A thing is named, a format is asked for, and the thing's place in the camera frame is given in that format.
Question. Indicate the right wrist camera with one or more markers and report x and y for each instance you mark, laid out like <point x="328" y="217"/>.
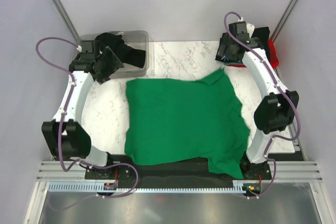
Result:
<point x="241" y="27"/>

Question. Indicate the green t shirt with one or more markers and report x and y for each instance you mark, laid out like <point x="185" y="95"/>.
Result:
<point x="175" y="120"/>

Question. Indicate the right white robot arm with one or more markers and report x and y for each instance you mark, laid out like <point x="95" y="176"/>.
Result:
<point x="277" y="108"/>

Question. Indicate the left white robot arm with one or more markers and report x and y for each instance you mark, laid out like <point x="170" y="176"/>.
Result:
<point x="64" y="134"/>

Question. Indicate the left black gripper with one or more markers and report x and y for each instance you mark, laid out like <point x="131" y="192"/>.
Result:
<point x="113" y="64"/>

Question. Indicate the crumpled black t shirt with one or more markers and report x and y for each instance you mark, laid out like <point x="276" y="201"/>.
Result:
<point x="127" y="54"/>

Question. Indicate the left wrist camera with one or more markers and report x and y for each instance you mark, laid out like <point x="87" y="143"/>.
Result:
<point x="88" y="47"/>

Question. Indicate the folded black t shirt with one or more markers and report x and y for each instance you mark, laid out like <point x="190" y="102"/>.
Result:
<point x="261" y="33"/>

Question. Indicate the right aluminium frame post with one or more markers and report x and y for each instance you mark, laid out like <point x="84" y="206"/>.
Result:
<point x="284" y="18"/>

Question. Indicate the clear plastic bin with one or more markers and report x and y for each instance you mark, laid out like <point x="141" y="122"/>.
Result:
<point x="137" y="39"/>

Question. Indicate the white slotted cable duct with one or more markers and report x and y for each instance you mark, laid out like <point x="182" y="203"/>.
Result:
<point x="235" y="187"/>

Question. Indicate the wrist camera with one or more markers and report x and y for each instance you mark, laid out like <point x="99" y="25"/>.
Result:
<point x="241" y="27"/>
<point x="88" y="47"/>

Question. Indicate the folded red t shirt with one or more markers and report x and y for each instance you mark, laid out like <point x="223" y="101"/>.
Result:
<point x="273" y="59"/>

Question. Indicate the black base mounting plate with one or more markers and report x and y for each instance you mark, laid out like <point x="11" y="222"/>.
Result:
<point x="188" y="173"/>

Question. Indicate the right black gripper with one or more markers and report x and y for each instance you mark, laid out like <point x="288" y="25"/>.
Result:
<point x="229" y="41"/>

